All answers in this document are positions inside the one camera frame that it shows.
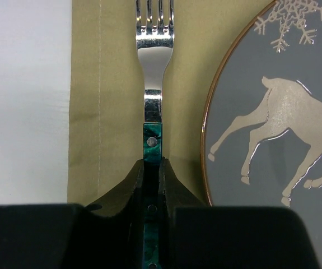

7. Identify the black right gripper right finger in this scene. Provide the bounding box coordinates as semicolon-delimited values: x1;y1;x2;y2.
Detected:
158;158;212;268

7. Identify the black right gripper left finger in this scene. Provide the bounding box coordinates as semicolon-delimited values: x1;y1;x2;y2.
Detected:
86;160;144;268

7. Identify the blue tan checked placemat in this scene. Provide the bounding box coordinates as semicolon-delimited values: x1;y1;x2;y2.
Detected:
67;1;268;205

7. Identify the grey reindeer plate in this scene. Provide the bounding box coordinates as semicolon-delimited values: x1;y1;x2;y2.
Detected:
201;1;322;268

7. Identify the fork with green handle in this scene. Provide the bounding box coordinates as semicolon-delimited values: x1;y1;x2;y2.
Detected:
135;1;175;268

